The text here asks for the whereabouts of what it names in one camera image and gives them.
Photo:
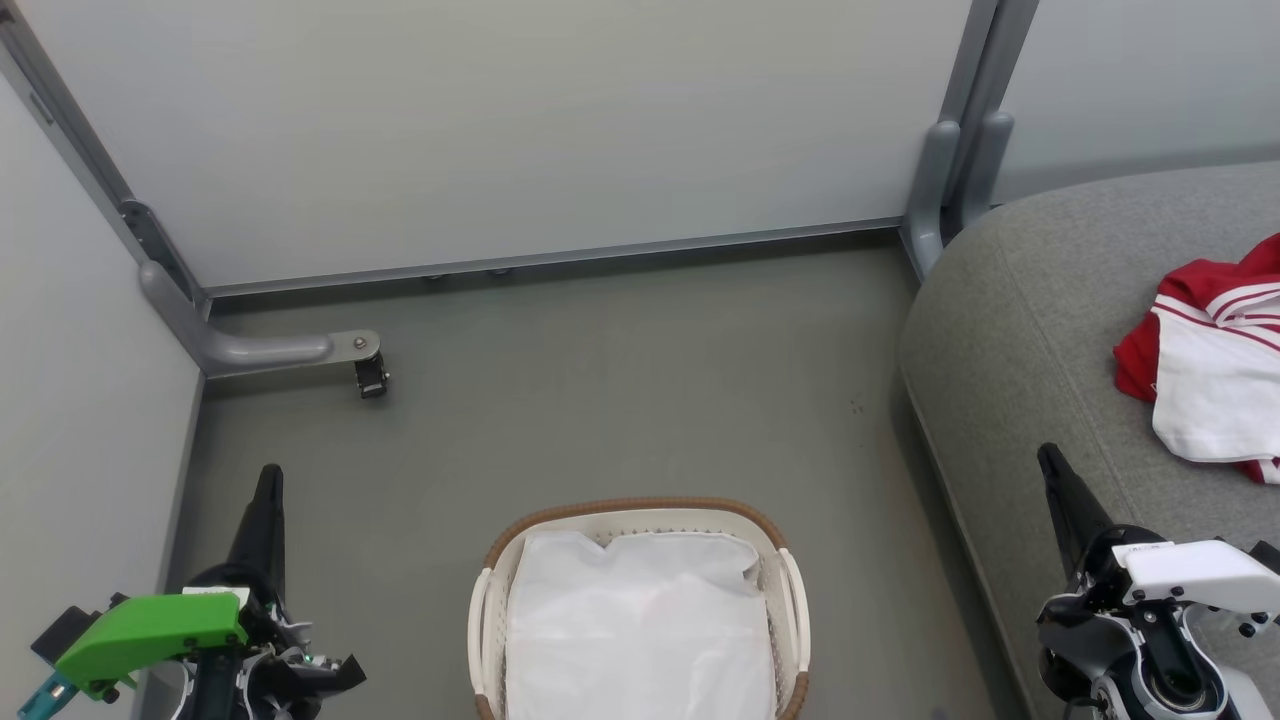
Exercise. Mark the black white-banded right gripper body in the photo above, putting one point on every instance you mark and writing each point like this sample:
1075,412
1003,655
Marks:
1200,575

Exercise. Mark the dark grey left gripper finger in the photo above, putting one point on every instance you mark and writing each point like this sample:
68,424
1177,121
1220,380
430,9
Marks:
265,530

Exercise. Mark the black green-banded left gripper body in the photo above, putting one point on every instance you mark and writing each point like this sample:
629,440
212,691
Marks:
150,630

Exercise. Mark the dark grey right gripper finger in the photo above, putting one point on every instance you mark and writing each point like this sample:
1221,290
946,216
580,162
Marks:
1075,510

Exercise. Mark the red Bulls jersey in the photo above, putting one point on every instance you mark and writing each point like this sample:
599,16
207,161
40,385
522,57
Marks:
1135,360

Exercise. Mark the red white striped shorts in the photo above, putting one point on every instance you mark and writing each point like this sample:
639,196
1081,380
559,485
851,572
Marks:
1215,390

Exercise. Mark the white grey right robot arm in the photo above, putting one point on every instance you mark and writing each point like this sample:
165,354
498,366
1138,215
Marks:
1170,680

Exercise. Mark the white brown-rimmed laundry basket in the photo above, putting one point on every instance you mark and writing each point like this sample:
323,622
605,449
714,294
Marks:
640,506

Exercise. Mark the small black caster wheel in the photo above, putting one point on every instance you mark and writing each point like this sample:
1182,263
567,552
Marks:
372,378

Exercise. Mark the grey fabric sofa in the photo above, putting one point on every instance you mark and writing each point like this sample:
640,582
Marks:
1020,330

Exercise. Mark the grey partition foot bracket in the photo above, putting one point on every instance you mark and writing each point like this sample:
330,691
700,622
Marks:
260,350

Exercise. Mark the grey partition base rail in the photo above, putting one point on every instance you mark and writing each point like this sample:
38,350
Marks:
550,258

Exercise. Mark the dark grey partition corner post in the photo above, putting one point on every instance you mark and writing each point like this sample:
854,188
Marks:
90,160

